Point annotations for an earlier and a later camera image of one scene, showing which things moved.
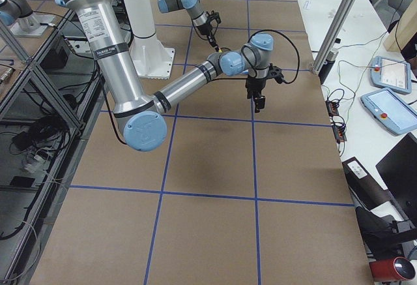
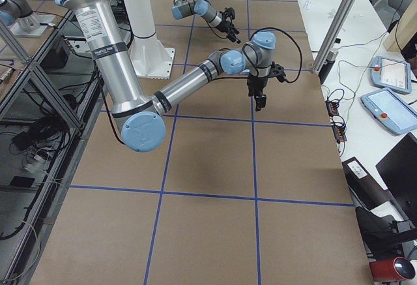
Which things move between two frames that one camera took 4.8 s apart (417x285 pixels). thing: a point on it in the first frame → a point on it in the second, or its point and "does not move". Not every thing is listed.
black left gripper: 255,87 does not move
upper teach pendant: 391,74 does not move
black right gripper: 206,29 → 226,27
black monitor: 398,171 does not move
